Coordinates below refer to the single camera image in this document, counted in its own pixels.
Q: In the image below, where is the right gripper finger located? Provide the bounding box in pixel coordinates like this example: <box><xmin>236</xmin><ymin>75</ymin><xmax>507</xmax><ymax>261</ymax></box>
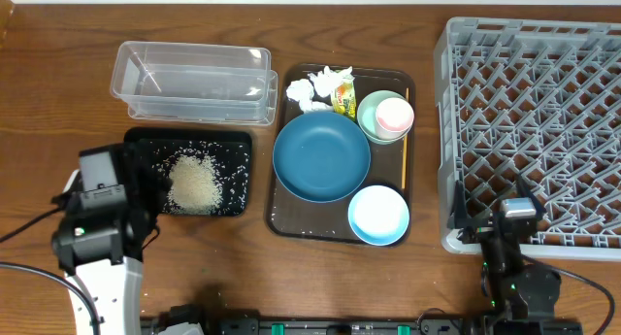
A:
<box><xmin>448</xmin><ymin>181</ymin><xmax>468</xmax><ymax>228</ymax></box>
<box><xmin>515</xmin><ymin>175</ymin><xmax>546</xmax><ymax>217</ymax></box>

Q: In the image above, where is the white light-blue small bowl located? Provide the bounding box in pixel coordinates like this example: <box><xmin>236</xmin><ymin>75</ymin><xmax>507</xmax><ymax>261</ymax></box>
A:
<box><xmin>347</xmin><ymin>185</ymin><xmax>410</xmax><ymax>247</ymax></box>

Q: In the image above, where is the pile of rice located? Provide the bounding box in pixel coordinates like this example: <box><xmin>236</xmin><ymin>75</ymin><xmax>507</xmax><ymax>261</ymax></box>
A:
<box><xmin>147</xmin><ymin>140</ymin><xmax>251</xmax><ymax>217</ymax></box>

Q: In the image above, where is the pink cup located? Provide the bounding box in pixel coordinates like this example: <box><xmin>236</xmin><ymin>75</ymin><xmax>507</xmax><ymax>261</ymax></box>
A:
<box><xmin>375</xmin><ymin>97</ymin><xmax>414</xmax><ymax>140</ymax></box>

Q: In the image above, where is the dark blue plate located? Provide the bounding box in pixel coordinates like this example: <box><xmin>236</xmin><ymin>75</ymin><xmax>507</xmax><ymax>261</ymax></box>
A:
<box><xmin>272</xmin><ymin>112</ymin><xmax>372</xmax><ymax>203</ymax></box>

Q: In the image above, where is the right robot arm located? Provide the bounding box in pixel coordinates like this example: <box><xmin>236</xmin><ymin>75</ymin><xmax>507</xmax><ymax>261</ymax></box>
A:
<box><xmin>447</xmin><ymin>176</ymin><xmax>561</xmax><ymax>334</ymax></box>

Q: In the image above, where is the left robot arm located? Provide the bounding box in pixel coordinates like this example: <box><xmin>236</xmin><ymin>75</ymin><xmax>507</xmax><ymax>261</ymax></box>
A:
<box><xmin>51</xmin><ymin>143</ymin><xmax>170</xmax><ymax>334</ymax></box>

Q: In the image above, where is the grey dishwasher rack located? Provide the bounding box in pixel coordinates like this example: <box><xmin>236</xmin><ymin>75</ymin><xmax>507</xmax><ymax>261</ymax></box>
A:
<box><xmin>434</xmin><ymin>17</ymin><xmax>620</xmax><ymax>261</ymax></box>

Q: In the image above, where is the black waste tray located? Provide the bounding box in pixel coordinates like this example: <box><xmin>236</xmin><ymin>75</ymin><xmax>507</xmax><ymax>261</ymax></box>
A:
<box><xmin>124</xmin><ymin>127</ymin><xmax>252</xmax><ymax>217</ymax></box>

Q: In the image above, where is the wooden chopstick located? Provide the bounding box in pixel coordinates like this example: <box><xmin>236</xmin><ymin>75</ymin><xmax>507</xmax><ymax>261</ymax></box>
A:
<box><xmin>401</xmin><ymin>88</ymin><xmax>409</xmax><ymax>191</ymax></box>

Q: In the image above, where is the clear plastic bin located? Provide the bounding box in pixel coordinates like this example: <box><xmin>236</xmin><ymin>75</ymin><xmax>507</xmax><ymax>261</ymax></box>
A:
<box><xmin>110</xmin><ymin>41</ymin><xmax>278</xmax><ymax>126</ymax></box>

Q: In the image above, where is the green bowl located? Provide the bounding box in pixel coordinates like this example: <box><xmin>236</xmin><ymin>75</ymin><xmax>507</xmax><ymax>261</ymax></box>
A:
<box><xmin>357</xmin><ymin>90</ymin><xmax>412</xmax><ymax>145</ymax></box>

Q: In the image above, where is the yellow green snack wrapper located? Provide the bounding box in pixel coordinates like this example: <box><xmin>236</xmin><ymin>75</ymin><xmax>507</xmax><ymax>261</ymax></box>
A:
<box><xmin>331</xmin><ymin>80</ymin><xmax>357</xmax><ymax>120</ymax></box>

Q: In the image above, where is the crumpled white tissue top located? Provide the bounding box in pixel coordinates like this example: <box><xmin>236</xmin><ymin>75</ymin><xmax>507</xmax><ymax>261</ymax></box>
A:
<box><xmin>308</xmin><ymin>66</ymin><xmax>354</xmax><ymax>97</ymax></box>

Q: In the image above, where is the crumpled white tissue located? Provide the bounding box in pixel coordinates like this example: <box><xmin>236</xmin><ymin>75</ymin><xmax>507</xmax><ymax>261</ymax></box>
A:
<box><xmin>308</xmin><ymin>66</ymin><xmax>354</xmax><ymax>97</ymax></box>
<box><xmin>285</xmin><ymin>79</ymin><xmax>334</xmax><ymax>114</ymax></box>

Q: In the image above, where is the crumpled white tissue left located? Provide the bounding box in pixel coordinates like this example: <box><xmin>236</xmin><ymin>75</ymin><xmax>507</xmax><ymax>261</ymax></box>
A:
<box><xmin>285</xmin><ymin>79</ymin><xmax>334</xmax><ymax>114</ymax></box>

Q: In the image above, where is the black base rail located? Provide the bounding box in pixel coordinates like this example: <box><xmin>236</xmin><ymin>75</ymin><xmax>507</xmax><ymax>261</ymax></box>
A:
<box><xmin>140</xmin><ymin>303</ymin><xmax>583</xmax><ymax>335</ymax></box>

